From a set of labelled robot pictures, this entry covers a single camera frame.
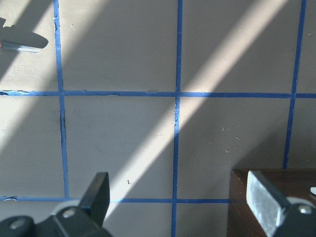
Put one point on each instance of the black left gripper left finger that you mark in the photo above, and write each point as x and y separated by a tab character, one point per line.
95	201

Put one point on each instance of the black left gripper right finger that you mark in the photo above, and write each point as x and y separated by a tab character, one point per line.
266	202

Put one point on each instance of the wooden drawer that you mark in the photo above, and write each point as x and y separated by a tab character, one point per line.
298	186

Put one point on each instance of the grey orange scissors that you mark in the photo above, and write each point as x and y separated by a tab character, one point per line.
16	39

